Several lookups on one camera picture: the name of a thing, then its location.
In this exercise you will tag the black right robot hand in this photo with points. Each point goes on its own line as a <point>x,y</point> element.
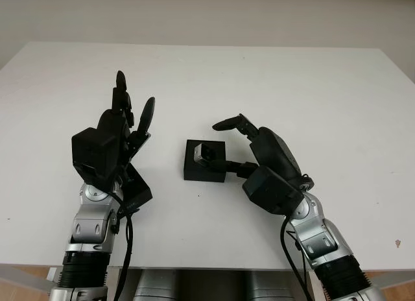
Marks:
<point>275,151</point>

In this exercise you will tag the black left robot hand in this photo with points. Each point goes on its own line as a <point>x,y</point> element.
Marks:
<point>113,119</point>

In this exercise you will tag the small silver depth camera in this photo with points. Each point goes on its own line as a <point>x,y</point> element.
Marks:
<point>202,153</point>

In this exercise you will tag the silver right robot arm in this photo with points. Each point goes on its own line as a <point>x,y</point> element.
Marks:
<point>317,233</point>

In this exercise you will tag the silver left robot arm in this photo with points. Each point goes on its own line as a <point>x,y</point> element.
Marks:
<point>90,223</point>

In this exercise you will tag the black RealSense box lid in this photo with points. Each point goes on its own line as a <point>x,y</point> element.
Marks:
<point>139,190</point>

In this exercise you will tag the silver right robot thigh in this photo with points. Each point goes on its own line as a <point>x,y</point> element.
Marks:
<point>269,286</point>

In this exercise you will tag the silver robot thigh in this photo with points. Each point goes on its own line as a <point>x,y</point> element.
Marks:
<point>269,286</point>
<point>155,286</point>

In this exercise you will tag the dark grey robot waist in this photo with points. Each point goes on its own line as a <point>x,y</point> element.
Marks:
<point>212,286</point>

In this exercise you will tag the silver left robot thigh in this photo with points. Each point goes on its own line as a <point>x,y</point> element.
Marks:
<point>155,286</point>

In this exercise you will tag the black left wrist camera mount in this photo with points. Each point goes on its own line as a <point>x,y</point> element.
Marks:
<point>94,151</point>

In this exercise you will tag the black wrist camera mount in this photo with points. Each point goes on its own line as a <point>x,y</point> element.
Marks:
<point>272,190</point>
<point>94,151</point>

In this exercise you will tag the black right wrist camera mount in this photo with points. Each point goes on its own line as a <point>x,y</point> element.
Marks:
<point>272,190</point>

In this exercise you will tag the black foam-lined camera box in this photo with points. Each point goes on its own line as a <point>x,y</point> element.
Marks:
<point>194,175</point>

